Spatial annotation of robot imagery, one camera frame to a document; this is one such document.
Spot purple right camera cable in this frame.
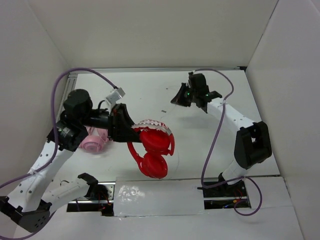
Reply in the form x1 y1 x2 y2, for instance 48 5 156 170
191 68 263 216

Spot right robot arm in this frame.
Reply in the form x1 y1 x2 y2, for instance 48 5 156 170
170 70 272 196

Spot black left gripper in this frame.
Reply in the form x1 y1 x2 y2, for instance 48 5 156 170
80 103 144 143

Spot pink headphones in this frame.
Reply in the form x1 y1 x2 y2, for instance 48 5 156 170
78 126 109 153

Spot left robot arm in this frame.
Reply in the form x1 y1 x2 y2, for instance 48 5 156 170
0 88 140 234

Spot white headphone cable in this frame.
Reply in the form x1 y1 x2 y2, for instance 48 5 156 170
159 86 191 179

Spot red headphones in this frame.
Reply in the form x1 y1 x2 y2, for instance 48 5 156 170
127 119 175 179

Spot purple camera cable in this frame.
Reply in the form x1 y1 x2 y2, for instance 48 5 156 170
191 68 263 216
0 67 118 240

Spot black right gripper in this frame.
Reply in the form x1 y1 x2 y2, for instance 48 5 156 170
171 83 198 108

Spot white taped cover plate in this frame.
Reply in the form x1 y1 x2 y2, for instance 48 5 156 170
113 179 205 217

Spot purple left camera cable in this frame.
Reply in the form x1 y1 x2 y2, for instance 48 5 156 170
0 67 118 240

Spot aluminium frame rail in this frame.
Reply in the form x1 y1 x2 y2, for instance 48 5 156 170
58 66 248 114

